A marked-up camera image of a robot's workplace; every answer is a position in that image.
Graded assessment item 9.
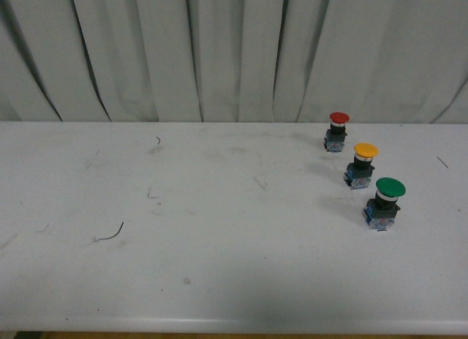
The red mushroom push button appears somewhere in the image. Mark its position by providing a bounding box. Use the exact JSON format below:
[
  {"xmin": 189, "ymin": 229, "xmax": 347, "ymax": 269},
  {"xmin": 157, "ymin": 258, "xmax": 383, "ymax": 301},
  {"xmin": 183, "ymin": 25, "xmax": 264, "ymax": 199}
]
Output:
[{"xmin": 324, "ymin": 112, "xmax": 350, "ymax": 153}]

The yellow mushroom push button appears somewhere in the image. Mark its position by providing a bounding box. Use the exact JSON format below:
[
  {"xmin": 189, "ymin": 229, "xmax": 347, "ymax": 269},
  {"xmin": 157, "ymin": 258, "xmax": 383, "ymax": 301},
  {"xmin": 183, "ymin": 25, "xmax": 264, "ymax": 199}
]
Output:
[{"xmin": 344, "ymin": 142, "xmax": 379, "ymax": 190}]

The green mushroom push button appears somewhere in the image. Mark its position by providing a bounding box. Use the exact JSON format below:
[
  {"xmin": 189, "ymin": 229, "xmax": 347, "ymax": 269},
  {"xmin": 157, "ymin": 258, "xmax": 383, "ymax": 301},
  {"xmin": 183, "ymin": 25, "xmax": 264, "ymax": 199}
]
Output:
[{"xmin": 363, "ymin": 178, "xmax": 406, "ymax": 231}]

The white curtain backdrop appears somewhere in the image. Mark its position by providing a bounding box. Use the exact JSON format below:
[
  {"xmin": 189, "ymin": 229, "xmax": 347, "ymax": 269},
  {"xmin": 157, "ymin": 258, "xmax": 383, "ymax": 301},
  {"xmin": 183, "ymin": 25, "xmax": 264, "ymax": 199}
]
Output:
[{"xmin": 1, "ymin": 0, "xmax": 467, "ymax": 123}]

